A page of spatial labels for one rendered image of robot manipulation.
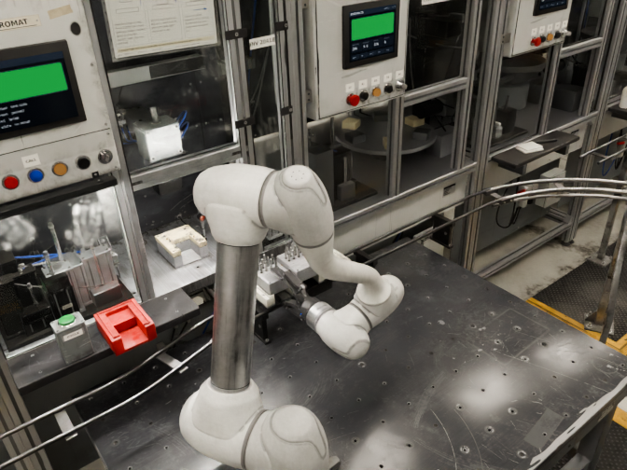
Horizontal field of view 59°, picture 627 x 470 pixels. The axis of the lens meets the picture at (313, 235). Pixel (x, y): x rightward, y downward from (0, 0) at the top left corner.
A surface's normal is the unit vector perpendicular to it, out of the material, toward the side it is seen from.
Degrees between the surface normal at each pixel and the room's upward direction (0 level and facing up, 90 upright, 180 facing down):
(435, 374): 0
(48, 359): 0
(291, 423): 6
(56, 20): 90
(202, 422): 67
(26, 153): 90
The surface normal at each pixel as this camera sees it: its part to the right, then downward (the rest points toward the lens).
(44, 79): 0.61, 0.39
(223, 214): -0.45, 0.28
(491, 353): -0.04, -0.86
